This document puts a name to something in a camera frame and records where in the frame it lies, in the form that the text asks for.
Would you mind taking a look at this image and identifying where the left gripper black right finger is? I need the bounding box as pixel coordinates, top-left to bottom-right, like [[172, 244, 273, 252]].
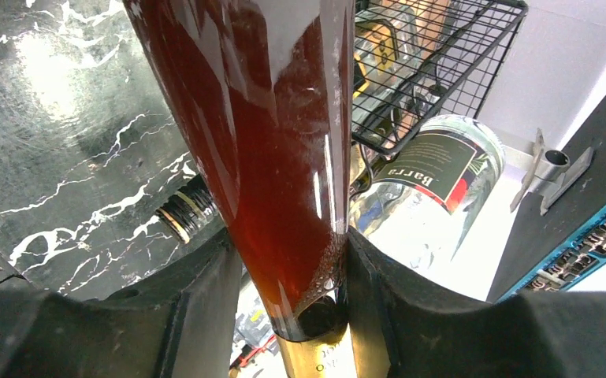
[[347, 230, 606, 377]]

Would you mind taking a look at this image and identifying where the grey network switch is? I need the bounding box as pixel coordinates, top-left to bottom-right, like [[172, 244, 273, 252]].
[[487, 95, 606, 302]]

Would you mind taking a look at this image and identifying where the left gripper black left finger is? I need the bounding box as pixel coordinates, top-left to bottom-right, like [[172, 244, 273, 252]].
[[0, 229, 242, 377]]

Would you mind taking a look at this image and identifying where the dark green wine bottle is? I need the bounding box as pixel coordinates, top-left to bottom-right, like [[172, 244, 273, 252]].
[[351, 7, 422, 146]]

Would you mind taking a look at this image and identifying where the grey metal bracket post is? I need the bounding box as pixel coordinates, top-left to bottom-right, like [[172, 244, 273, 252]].
[[498, 129, 594, 216]]

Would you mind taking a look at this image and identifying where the amber wine bottle gold cap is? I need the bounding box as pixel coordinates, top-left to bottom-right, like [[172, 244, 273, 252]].
[[124, 1, 356, 377]]

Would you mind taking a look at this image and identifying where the red black utility knife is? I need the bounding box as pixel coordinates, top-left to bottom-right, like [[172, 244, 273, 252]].
[[228, 335, 276, 378]]

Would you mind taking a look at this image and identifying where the dark bottle with black cap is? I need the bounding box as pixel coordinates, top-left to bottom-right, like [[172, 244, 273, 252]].
[[154, 175, 221, 244]]

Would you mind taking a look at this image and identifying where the clear bottle with dark label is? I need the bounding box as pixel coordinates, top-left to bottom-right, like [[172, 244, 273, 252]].
[[349, 114, 505, 275]]

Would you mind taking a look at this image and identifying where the black wire wine rack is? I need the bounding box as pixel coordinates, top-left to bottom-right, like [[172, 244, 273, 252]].
[[351, 1, 528, 154]]

